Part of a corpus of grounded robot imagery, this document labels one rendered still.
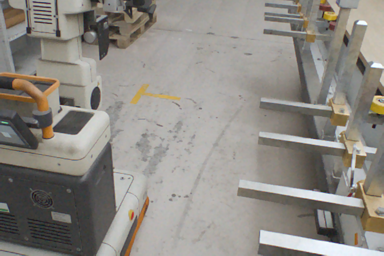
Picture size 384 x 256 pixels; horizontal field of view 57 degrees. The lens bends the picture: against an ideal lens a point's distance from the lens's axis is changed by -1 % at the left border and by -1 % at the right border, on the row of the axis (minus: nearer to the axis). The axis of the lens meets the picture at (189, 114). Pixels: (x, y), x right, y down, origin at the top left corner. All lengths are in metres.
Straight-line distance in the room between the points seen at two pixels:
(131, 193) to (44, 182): 0.57
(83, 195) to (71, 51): 0.55
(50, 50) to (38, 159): 0.46
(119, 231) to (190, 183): 0.75
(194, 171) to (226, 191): 0.25
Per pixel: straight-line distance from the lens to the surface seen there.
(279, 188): 0.93
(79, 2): 1.32
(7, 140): 1.20
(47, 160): 1.20
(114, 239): 1.56
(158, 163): 2.35
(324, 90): 1.66
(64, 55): 1.45
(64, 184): 1.23
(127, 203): 1.68
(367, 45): 2.02
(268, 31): 2.27
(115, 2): 1.33
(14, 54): 3.89
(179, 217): 2.00
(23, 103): 1.22
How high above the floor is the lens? 1.45
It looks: 30 degrees down
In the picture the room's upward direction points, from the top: 3 degrees clockwise
